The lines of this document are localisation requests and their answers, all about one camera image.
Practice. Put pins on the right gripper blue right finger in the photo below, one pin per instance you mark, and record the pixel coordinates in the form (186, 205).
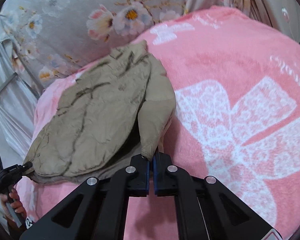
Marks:
(205, 208)

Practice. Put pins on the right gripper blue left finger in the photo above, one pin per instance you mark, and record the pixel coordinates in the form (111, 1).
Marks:
(96, 209)

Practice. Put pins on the tan quilted jacket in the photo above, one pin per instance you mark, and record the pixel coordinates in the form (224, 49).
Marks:
(118, 108)

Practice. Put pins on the left hand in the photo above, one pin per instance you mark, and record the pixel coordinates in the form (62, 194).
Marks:
(16, 205)

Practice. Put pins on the silver satin curtain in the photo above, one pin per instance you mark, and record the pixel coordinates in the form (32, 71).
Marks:
(17, 105)

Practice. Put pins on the pink fleece blanket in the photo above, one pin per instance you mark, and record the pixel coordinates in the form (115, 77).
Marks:
(237, 89)

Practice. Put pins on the grey floral quilt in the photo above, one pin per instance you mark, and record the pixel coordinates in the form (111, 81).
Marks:
(50, 39)

